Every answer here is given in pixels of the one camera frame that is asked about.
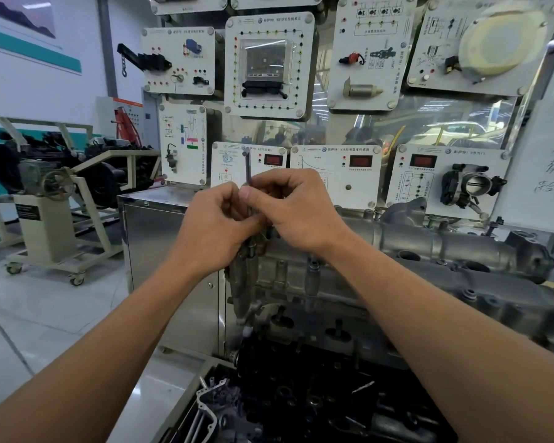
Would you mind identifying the grey wall cabinet orange strip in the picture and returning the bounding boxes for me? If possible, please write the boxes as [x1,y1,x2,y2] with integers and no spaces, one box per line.
[95,96,145,142]

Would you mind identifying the white panel green red labels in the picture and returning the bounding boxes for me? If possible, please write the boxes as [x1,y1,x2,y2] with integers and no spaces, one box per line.
[158,103,207,186]

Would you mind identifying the yellow blue disc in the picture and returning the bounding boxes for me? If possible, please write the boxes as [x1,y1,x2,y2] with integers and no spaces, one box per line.
[457,6,549,78]

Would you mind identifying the white panel curve graph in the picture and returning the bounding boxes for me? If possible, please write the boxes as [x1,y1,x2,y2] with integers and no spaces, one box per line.
[289,144,383,210]

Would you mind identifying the person's left hand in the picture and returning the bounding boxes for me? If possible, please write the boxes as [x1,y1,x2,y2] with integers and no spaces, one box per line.
[166,181,268,278]

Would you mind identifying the white panel brass filter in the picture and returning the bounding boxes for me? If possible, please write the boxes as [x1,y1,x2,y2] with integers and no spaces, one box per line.
[326,0,419,111]

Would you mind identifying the large whiteboard on stand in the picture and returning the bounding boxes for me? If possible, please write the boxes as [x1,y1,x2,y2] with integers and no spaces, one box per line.
[487,31,554,238]

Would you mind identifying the white panel control module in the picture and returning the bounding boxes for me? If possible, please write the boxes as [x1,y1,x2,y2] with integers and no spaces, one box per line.
[223,12,316,121]

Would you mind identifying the person's right hand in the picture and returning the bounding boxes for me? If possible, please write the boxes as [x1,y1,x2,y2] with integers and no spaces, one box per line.
[238,168,351,255]

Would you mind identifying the engine on beige stand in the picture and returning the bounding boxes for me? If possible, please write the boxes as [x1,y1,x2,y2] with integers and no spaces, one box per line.
[0,116,163,287]

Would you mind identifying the white sensor training panel board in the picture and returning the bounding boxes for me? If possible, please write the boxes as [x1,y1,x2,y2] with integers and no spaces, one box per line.
[116,0,554,361]

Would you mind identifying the grey metal engine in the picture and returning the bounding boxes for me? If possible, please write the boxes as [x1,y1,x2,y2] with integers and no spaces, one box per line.
[223,198,554,370]

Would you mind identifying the white panel throttle body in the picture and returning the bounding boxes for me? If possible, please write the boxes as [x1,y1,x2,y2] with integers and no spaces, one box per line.
[385,143,512,222]

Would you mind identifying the person's left forearm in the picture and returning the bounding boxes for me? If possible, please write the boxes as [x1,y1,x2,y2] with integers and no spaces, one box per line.
[0,258,213,443]

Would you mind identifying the person's right forearm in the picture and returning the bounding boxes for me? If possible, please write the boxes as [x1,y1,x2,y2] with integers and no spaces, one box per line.
[327,230,554,443]

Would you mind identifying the white panel black lever sensor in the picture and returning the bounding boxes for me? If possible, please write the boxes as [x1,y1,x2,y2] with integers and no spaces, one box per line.
[211,142,289,189]

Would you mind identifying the black accelerator pedal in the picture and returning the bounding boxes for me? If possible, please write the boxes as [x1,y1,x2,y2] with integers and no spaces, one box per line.
[116,43,172,74]

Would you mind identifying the silver hex key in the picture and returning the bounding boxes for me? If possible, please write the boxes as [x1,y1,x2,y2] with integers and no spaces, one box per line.
[242,150,257,257]

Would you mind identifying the teal striped wall poster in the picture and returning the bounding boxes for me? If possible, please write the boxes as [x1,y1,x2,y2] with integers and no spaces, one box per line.
[0,0,82,75]

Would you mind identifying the black engine on trolley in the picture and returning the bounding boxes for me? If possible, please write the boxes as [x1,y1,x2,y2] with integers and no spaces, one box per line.
[0,131,160,210]

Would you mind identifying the black throttle body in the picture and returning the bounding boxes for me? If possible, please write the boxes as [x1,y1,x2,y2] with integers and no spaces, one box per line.
[440,163,508,210]

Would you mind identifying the clear cased control module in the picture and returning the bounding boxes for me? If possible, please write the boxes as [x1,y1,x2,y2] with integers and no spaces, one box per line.
[238,39,294,100]

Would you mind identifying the white panel yellow disc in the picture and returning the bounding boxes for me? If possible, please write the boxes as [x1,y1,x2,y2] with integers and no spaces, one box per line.
[405,0,554,97]

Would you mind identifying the red hoist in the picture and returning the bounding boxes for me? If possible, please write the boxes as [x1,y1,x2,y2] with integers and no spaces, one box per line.
[114,107,143,148]

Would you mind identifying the small grey handwheel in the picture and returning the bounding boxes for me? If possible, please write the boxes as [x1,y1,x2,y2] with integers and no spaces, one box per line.
[41,168,77,202]

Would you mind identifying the white panel grey probe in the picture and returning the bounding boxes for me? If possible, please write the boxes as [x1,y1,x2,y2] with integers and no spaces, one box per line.
[230,0,324,10]

